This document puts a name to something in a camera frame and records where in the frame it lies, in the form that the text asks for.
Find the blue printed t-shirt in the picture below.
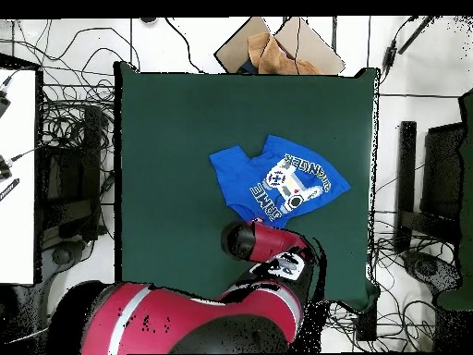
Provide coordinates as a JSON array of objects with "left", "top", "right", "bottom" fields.
[{"left": 208, "top": 133, "right": 352, "bottom": 229}]

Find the dark green table cloth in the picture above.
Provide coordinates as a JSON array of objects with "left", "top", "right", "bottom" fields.
[{"left": 113, "top": 61, "right": 381, "bottom": 312}]

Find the tan towel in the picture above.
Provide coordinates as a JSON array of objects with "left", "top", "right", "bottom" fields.
[{"left": 247, "top": 31, "right": 322, "bottom": 76}]

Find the brown cardboard box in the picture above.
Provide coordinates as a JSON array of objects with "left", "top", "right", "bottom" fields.
[{"left": 213, "top": 16, "right": 346, "bottom": 76}]

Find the green draped cloth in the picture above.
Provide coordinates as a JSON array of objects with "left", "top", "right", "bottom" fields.
[{"left": 435, "top": 88, "right": 473, "bottom": 312}]

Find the black power adapter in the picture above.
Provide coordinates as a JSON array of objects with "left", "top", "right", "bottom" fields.
[{"left": 382, "top": 39, "right": 399, "bottom": 72}]

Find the white desk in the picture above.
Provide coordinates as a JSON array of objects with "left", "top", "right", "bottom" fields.
[{"left": 0, "top": 67, "right": 38, "bottom": 286}]

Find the thin black rod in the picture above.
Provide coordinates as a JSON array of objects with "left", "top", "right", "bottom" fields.
[{"left": 396, "top": 15, "right": 438, "bottom": 55}]

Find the black striped bar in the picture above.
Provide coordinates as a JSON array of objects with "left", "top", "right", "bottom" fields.
[{"left": 0, "top": 177, "right": 20, "bottom": 202}]

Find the black cable tangle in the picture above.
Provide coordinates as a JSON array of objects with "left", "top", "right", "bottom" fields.
[
  {"left": 36, "top": 18, "right": 143, "bottom": 127},
  {"left": 321, "top": 221, "right": 437, "bottom": 353}
]

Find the long black cable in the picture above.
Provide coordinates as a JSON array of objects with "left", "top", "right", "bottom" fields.
[{"left": 164, "top": 17, "right": 203, "bottom": 74}]

